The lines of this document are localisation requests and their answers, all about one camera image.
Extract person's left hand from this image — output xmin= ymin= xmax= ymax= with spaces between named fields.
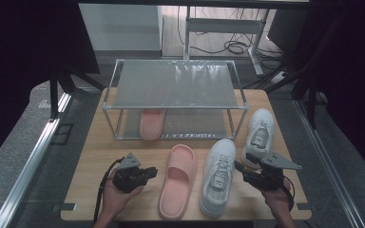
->
xmin=102 ymin=176 xmax=144 ymax=221

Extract black computer case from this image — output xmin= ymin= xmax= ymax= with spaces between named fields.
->
xmin=267 ymin=9 xmax=310 ymax=55

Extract desk with white frame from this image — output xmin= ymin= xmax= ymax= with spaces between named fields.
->
xmin=77 ymin=0 xmax=312 ymax=77

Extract dark curtain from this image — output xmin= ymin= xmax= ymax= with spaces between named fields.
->
xmin=0 ymin=0 xmax=101 ymax=174
xmin=298 ymin=0 xmax=365 ymax=183

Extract person's right hand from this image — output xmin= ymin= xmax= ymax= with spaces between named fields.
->
xmin=260 ymin=180 xmax=295 ymax=213

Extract black metal stand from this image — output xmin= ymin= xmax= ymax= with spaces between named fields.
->
xmin=48 ymin=66 xmax=106 ymax=121
xmin=241 ymin=12 xmax=346 ymax=129

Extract white cabinet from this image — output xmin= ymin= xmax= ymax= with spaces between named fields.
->
xmin=77 ymin=3 xmax=163 ymax=52

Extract aluminium floor rail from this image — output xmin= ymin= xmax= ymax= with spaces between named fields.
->
xmin=293 ymin=99 xmax=365 ymax=228
xmin=0 ymin=92 xmax=73 ymax=228

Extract black cables under desk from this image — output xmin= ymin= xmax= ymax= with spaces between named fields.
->
xmin=176 ymin=6 xmax=286 ymax=60

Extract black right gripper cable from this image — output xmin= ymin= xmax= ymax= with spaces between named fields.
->
xmin=280 ymin=177 xmax=297 ymax=213

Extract grey metal shoe rack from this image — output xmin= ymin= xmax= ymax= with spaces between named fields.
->
xmin=101 ymin=58 xmax=250 ymax=141

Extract white lace-up sneaker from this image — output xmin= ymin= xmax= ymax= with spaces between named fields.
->
xmin=240 ymin=107 xmax=276 ymax=169
xmin=199 ymin=138 xmax=238 ymax=219

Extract white power strip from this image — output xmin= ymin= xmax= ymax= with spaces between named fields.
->
xmin=270 ymin=70 xmax=290 ymax=85

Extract pink slide slipper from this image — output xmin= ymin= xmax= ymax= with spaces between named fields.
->
xmin=157 ymin=143 xmax=198 ymax=221
xmin=138 ymin=108 xmax=167 ymax=142

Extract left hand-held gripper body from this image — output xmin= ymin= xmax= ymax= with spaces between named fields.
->
xmin=111 ymin=152 xmax=147 ymax=194

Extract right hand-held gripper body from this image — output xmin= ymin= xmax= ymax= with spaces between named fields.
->
xmin=246 ymin=151 xmax=303 ymax=192

